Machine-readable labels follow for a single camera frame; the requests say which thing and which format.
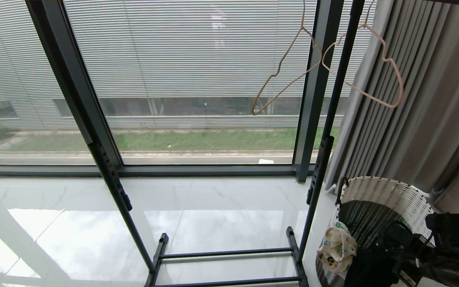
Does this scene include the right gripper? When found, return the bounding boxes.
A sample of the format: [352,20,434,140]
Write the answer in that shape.
[376,221,433,287]

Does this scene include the white laundry basket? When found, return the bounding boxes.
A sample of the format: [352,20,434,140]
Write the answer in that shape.
[315,176,437,287]

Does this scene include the beige curtain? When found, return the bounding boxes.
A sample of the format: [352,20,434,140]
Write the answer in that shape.
[325,0,459,204]

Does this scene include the cream printed garment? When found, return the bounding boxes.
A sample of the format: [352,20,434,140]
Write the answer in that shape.
[316,222,358,279]

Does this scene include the window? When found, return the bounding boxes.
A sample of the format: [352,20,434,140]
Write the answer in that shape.
[0,0,375,183]

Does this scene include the black clothes rack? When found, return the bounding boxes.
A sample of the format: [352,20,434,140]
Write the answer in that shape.
[25,0,459,287]

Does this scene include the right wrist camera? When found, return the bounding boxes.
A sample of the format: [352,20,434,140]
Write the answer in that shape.
[425,212,459,246]

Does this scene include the black garment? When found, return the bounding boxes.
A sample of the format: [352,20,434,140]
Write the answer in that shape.
[344,247,397,287]

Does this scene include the pink clothes hanger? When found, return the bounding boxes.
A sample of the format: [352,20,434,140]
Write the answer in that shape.
[251,0,324,116]
[321,0,404,109]

